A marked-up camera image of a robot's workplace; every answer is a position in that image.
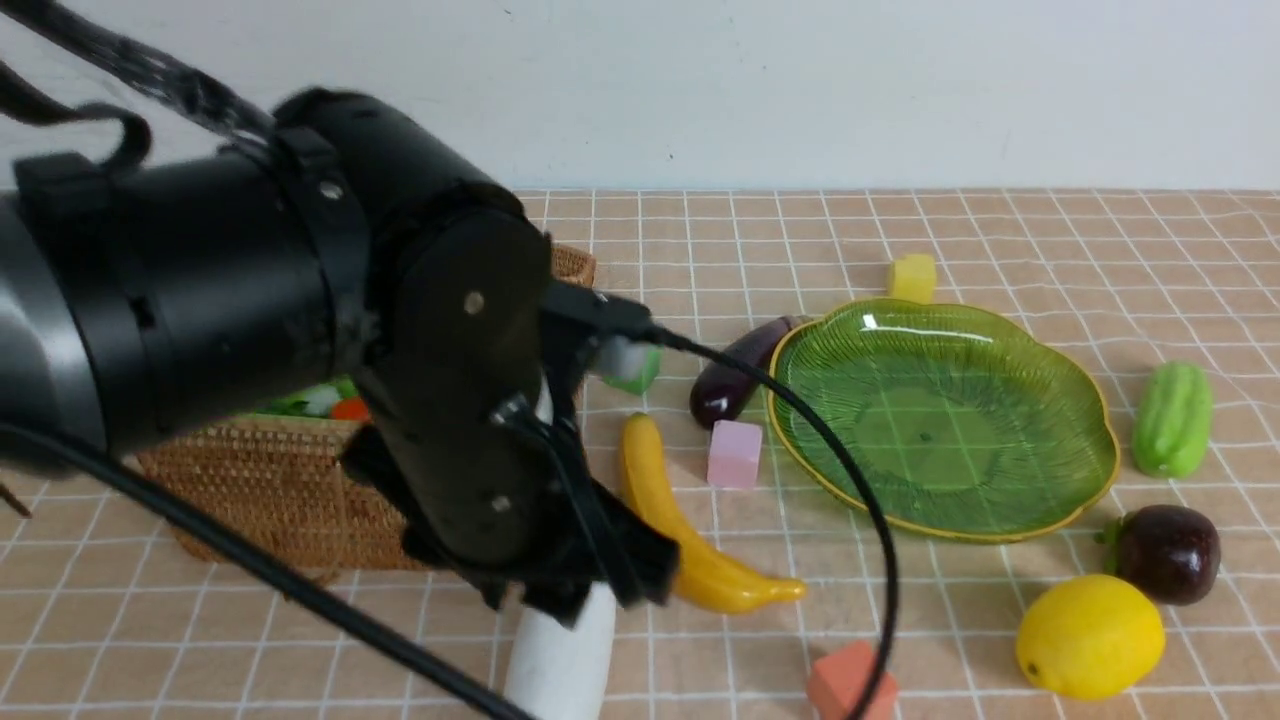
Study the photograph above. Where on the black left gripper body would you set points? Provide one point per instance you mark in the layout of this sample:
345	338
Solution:
473	393

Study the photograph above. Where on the orange toy carrot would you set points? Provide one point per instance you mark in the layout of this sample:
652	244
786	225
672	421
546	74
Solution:
350	409

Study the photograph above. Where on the purple toy eggplant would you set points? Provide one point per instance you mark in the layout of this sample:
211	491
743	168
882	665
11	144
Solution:
721	393

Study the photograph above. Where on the white toy radish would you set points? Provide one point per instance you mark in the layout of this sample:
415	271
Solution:
559	673

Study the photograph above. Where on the yellow toy banana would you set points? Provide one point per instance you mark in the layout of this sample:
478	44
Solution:
706	577

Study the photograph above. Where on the yellow toy lemon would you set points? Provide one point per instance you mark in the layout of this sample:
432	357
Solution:
1090	638

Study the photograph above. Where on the green toy bitter gourd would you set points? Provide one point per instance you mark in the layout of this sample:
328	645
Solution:
1172	427

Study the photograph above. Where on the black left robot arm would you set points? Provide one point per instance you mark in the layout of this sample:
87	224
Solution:
140	304

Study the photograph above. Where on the green foam cube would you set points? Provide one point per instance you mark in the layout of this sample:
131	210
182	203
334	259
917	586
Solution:
627	365

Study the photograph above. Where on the woven wicker basket green lining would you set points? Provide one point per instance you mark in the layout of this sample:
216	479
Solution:
275	477

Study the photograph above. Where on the pink foam cube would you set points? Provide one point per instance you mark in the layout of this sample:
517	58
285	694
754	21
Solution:
734	455

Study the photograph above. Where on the orange foam cube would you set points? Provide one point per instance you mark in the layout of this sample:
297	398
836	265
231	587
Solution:
836	680

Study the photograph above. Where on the yellow foam cube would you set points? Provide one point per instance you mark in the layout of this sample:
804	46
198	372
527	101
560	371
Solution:
912	278

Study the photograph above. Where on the green glass leaf plate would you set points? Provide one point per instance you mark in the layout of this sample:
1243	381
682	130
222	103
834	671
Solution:
965	427

